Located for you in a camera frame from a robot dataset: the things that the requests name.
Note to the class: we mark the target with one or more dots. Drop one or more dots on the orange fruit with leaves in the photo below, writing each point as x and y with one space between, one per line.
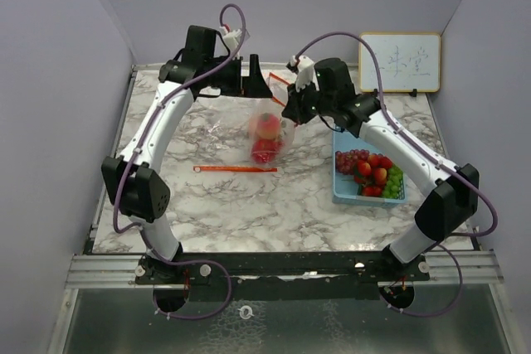
287 124

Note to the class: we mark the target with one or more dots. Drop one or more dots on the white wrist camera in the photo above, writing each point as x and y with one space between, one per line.
231 39
303 67

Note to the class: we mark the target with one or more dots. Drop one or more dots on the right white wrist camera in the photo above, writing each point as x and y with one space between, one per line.
303 67

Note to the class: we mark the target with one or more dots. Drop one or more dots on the blue plastic basket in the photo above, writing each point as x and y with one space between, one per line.
345 189

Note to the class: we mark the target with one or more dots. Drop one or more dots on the red apple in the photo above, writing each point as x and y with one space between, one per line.
265 151

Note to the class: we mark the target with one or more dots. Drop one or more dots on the purple grape bunch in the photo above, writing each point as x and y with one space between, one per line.
346 162

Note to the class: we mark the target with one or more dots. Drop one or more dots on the clear bag orange zipper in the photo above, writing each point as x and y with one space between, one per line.
252 132

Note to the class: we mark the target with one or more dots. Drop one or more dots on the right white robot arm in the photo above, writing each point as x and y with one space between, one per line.
325 89

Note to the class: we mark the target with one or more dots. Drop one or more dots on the small framed whiteboard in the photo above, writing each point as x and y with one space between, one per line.
408 62

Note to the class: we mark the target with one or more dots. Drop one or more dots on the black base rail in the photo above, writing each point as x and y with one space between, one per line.
278 276

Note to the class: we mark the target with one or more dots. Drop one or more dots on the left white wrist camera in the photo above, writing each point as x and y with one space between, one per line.
231 39

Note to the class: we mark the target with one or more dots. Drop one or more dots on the yellow pink peach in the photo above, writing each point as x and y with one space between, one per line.
268 126

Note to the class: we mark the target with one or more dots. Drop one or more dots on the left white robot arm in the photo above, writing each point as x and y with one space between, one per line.
139 196

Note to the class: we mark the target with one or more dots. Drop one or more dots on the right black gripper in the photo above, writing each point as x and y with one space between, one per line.
293 109

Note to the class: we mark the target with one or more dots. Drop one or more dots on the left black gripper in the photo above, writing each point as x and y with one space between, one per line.
254 85

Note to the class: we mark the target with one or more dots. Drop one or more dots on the green grape bunch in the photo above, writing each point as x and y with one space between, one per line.
393 188

